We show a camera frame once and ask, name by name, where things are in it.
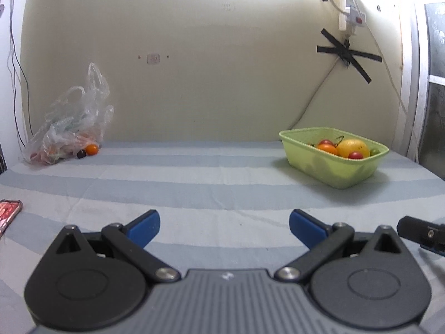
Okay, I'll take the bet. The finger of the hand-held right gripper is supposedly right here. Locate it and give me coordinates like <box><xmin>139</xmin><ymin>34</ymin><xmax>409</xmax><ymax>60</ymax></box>
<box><xmin>397</xmin><ymin>216</ymin><xmax>445</xmax><ymax>255</ymax></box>

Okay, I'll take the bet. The thin dark wall cable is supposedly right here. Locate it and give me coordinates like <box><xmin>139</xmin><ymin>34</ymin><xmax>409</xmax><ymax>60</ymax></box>
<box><xmin>6</xmin><ymin>0</ymin><xmax>36</xmax><ymax>148</ymax></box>

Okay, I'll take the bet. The white power cable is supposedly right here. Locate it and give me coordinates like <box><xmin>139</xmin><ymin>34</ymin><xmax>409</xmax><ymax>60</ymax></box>
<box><xmin>363</xmin><ymin>16</ymin><xmax>419</xmax><ymax>162</ymax></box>

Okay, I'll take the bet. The thin grey cable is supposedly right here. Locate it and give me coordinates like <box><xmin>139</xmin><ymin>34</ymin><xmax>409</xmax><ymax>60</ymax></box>
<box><xmin>290</xmin><ymin>59</ymin><xmax>349</xmax><ymax>131</ymax></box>

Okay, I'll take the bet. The white power strip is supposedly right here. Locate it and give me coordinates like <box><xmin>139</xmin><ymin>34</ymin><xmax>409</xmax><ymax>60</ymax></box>
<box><xmin>338</xmin><ymin>0</ymin><xmax>368</xmax><ymax>38</ymax></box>

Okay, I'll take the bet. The white window frame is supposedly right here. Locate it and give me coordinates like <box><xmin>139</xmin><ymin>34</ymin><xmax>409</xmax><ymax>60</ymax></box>
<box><xmin>397</xmin><ymin>0</ymin><xmax>445</xmax><ymax>182</ymax></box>

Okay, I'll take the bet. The clear plastic bag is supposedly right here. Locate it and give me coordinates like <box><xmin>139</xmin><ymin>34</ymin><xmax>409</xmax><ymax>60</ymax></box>
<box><xmin>22</xmin><ymin>62</ymin><xmax>115</xmax><ymax>165</ymax></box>

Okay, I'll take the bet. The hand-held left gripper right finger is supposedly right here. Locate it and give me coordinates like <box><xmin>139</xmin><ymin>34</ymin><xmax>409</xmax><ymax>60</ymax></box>
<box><xmin>274</xmin><ymin>209</ymin><xmax>409</xmax><ymax>283</ymax></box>

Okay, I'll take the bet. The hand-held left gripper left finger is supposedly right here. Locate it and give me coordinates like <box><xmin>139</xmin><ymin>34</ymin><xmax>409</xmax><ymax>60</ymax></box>
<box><xmin>42</xmin><ymin>209</ymin><xmax>182</xmax><ymax>284</ymax></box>

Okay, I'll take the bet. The yellow grapefruit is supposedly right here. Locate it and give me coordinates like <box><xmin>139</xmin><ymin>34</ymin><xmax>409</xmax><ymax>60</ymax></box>
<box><xmin>336</xmin><ymin>138</ymin><xmax>370</xmax><ymax>159</ymax></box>

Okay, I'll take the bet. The green plastic basket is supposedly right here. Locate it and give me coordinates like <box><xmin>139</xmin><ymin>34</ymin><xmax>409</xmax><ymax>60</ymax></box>
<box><xmin>279</xmin><ymin>127</ymin><xmax>389</xmax><ymax>190</ymax></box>

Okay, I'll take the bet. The red phone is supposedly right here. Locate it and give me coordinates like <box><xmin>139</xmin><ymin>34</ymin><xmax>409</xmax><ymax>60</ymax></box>
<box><xmin>0</xmin><ymin>199</ymin><xmax>24</xmax><ymax>234</ymax></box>

